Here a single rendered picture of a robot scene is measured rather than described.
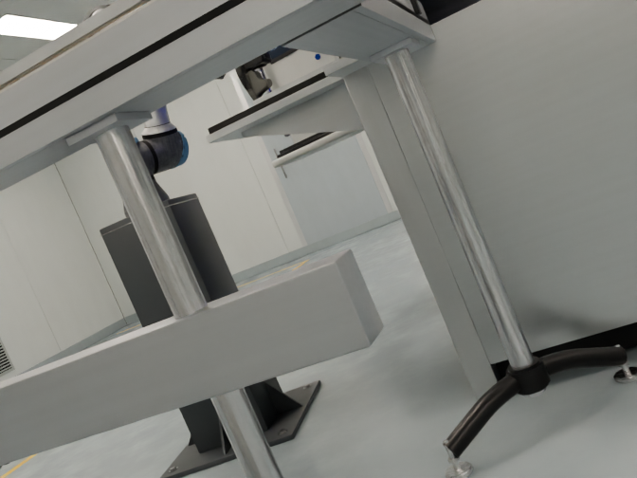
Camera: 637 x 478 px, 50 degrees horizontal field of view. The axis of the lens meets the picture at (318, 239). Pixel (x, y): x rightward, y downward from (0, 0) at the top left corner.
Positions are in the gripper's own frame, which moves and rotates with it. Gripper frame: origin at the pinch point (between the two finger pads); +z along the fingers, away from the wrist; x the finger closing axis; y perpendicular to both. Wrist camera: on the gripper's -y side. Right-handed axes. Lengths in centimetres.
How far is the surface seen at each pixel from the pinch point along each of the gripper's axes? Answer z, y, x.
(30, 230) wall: -54, -494, 456
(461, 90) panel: 19, 51, -12
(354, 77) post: 6.6, 30.0, -12.3
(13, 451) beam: 47, -26, -92
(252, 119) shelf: 5.1, 1.2, -10.8
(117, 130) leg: 9, 14, -90
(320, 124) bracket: 12.5, 14.7, -2.3
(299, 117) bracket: 8.4, 10.0, -2.3
